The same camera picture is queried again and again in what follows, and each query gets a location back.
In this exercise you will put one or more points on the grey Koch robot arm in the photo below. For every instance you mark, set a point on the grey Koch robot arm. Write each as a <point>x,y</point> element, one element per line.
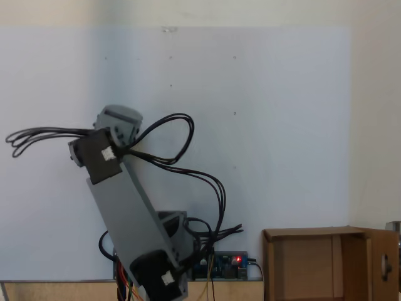
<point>131,213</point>

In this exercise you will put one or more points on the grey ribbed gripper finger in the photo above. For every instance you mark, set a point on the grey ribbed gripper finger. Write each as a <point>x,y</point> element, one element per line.
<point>123,110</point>

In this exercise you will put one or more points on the blue circuit board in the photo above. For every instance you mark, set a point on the blue circuit board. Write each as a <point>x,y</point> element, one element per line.
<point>228,266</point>

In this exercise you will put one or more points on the brown cardboard box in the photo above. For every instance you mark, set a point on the brown cardboard box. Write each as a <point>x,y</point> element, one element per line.
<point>300,263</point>

